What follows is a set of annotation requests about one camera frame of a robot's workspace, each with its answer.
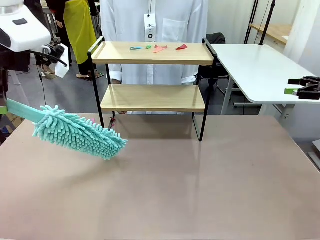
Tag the black pole stand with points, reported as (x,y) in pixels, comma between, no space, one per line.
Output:
(267,22)

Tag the red triangular paper scrap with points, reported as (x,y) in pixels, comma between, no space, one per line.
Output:
(182,47)

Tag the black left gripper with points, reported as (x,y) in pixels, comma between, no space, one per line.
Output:
(12,61)

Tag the salmon paper scrap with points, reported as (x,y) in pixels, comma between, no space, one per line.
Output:
(158,49)

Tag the person in white shirt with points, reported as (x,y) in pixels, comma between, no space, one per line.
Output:
(175,15)

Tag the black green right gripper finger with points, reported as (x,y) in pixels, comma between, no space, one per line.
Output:
(310,80)
(310,92)

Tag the white side table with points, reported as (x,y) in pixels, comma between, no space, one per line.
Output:
(250,65)

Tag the dark red paper scrap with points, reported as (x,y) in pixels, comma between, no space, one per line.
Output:
(113,123)

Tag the green paper scrap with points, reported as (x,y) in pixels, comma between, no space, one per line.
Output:
(149,47)

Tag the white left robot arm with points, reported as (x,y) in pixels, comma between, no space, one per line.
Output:
(25,32)

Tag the white name badge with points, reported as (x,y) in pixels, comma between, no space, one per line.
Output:
(150,27)

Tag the person's right hand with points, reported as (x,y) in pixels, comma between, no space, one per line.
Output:
(116,81)

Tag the black tripod stand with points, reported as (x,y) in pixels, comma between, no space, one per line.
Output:
(251,22)

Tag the brown cardboard box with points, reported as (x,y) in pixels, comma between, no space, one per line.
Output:
(16,119)

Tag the wooden background desk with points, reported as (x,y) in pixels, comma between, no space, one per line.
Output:
(275,31)

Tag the black frame wooden two-tier shelf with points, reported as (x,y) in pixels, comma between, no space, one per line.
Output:
(150,53)

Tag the teal microfibre duster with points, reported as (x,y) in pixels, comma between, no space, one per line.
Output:
(80,135)

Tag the blue paper loop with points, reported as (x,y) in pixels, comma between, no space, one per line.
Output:
(136,48)

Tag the black mechanical device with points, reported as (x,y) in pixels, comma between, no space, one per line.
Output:
(53,50)

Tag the black office chair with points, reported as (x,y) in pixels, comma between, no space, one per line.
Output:
(216,38)

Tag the person in yellow apron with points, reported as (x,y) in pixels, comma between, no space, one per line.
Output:
(80,30)

